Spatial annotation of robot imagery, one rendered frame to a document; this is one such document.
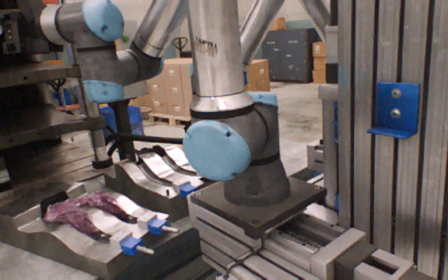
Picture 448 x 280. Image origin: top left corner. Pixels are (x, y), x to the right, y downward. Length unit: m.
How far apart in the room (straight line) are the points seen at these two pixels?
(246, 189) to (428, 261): 0.37
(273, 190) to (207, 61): 0.32
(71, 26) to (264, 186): 0.49
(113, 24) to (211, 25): 0.23
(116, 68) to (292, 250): 0.50
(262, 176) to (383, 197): 0.24
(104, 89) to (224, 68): 0.27
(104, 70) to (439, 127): 0.61
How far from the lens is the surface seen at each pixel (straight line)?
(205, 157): 0.64
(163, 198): 1.27
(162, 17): 0.82
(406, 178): 0.79
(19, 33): 0.90
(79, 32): 0.78
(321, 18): 1.25
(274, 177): 0.80
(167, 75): 5.67
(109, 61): 0.78
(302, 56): 8.21
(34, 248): 1.31
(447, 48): 0.71
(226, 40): 0.62
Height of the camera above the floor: 1.41
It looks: 17 degrees down
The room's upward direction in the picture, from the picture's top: 6 degrees counter-clockwise
